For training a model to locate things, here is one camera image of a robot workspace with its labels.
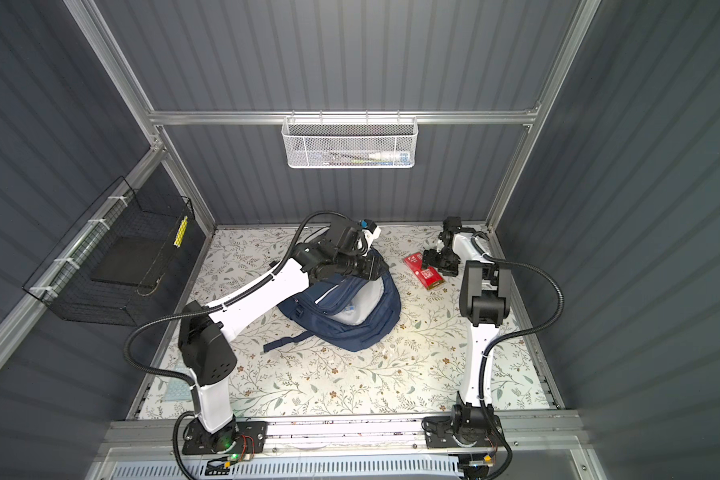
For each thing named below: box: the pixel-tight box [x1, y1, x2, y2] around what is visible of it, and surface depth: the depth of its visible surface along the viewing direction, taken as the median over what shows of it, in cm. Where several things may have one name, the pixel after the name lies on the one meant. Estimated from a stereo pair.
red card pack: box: [404, 252, 445, 290], surface depth 107 cm
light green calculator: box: [163, 377, 193, 401], surface depth 82 cm
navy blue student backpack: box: [263, 266, 401, 353], surface depth 88 cm
